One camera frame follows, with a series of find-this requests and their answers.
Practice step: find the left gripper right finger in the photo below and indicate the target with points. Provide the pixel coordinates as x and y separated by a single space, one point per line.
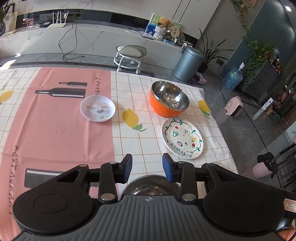
206 185

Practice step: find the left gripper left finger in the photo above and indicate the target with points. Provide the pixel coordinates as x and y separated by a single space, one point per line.
109 174

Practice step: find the small white sticker plate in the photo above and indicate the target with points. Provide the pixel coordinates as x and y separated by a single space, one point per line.
97 108

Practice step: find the orange steel bowl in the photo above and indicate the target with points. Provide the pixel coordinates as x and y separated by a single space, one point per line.
168 100

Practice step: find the white painted oval plate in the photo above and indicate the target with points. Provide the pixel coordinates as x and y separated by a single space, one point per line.
182 138

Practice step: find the pink checkered tablecloth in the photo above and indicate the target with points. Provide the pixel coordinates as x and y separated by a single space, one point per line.
43 135

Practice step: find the pink small heater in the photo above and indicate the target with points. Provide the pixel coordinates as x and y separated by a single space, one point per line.
234 107

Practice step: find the pink bin black bag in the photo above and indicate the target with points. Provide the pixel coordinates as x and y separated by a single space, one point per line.
266 166

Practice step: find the blue water jug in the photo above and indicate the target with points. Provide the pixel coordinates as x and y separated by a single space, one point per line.
233 77

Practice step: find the grey metal trash can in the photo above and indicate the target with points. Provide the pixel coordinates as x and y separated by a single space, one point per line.
188 64

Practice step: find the white rolling stool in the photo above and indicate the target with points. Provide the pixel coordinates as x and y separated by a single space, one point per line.
129 57

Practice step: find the green leafy floor plant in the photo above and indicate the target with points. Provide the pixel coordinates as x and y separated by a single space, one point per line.
210 52

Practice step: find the dark cabinet with plants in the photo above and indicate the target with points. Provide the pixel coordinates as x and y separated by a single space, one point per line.
263 71

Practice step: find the teddy bear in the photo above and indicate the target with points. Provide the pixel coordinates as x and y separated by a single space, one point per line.
161 28

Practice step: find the white wifi router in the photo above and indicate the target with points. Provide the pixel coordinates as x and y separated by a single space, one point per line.
60 20

